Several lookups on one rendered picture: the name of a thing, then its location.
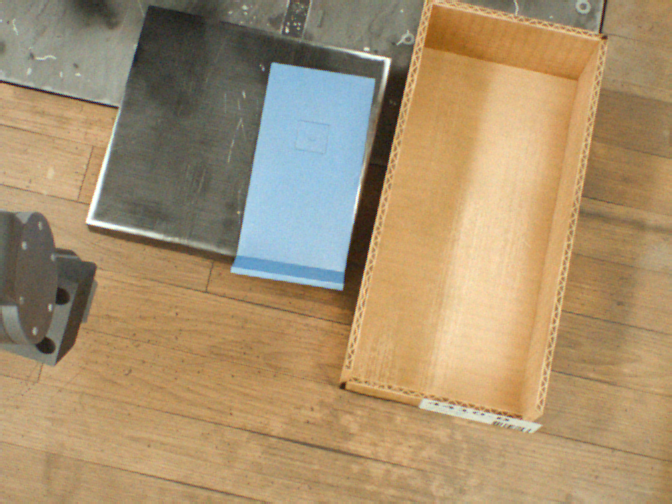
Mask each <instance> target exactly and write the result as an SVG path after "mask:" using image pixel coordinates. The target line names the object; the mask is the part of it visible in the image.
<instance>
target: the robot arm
mask: <svg viewBox="0 0 672 504"><path fill-rule="evenodd" d="M97 267H98V266H97V265H96V264H95V262H89V261H82V260H81V259H80V257H79V256H78V255H77V254H76V253H75V252H74V251H73V250H71V249H64V248H56V247H55V241H54V236H53V233H52V229H51V226H50V224H49V222H48V220H47V218H46V217H45V216H44V215H43V214H42V213H40V212H10V211H7V210H3V209H0V349H3V350H6V351H9V352H12V353H15V354H18V355H20V356H23V357H26V358H29V359H32V360H35V361H38V362H41V363H44V364H47V365H49V366H52V367H55V366H56V364H57V363H58V362H59V361H60V360H61V359H62V358H63V357H64V356H65V355H66V354H67V353H68V352H69V351H70V350H71V349H72V348H73V347H74V346H75V343H76V339H77V336H78V332H79V329H80V325H81V323H87V320H88V316H89V313H90V309H91V306H92V303H93V299H94V296H95V292H96V289H97V285H98V282H97V281H96V279H95V278H94V277H95V274H96V270H97Z"/></svg>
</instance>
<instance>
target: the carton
mask: <svg viewBox="0 0 672 504"><path fill-rule="evenodd" d="M608 39H609V36H608V35H604V34H599V33H595V32H590V31H585V30H581V29H576V28H572V27H567V26H563V25H558V24H554V23H549V22H545V21H540V20H536V19H531V18H527V17H522V16H518V15H513V14H509V13H504V12H499V11H495V10H490V9H486V8H481V7H477V6H472V5H468V4H463V3H459V2H454V1H450V0H425V4H424V8H423V12H422V16H421V20H420V24H419V28H418V33H417V37H416V41H415V45H414V50H413V54H412V59H411V63H410V68H409V72H408V77H407V81H406V86H405V90H404V95H403V99H402V104H401V108H400V113H399V117H398V122H397V126H396V131H395V135H394V140H393V144H392V149H391V153H390V158H389V162H388V167H387V171H386V176H385V180H384V185H383V189H382V194H381V198H380V203H379V207H378V212H377V216H376V221H375V225H374V230H373V234H372V239H371V243H370V248H369V252H368V257H367V261H366V266H365V270H364V275H363V279H362V284H361V288H360V293H359V297H358V302H357V306H356V310H355V315H354V319H353V324H352V328H351V333H350V337H349V342H348V346H347V351H346V355H345V360H344V364H343V369H342V373H341V378H340V382H339V387H338V388H339V389H342V390H346V391H351V392H355V393H360V394H364V395H369V396H373V397H377V398H382V399H386V400H391V401H395V402H399V403H404V404H408V405H413V406H417V407H418V408H422V409H426V410H431V411H435V412H440V413H444V414H449V415H453V416H457V417H462V418H466V419H471V420H475V421H479V422H484V423H488V424H493V425H497V426H501V427H506V428H510V429H515V430H519V431H524V432H528V433H532V434H533V433H534V432H535V431H536V430H538V429H539V428H540V427H541V426H543V425H541V424H536V423H532V421H533V420H535V419H536V418H538V417H539V416H540V415H542V414H543V408H544V403H545V397H546V391H547V386H548V380H549V374H550V369H551V363H552V357H553V352H554V346H555V340H556V334H557V329H558V323H559V317H560V312H561V306H562V300H563V295H564V289H565V283H566V278H567V272H568V266H569V261H570V255H571V249H572V243H573V238H574V232H575V226H576V221H577V215H578V209H579V204H580V198H581V192H582V187H583V181H584V175H585V170H586V164H587V158H588V152H589V147H590V141H591V135H592V130H593V124H594V118H595V113H596V107H597V101H598V96H599V90H600V84H601V79H602V73H603V67H604V61H605V56H606V50H607V44H608Z"/></svg>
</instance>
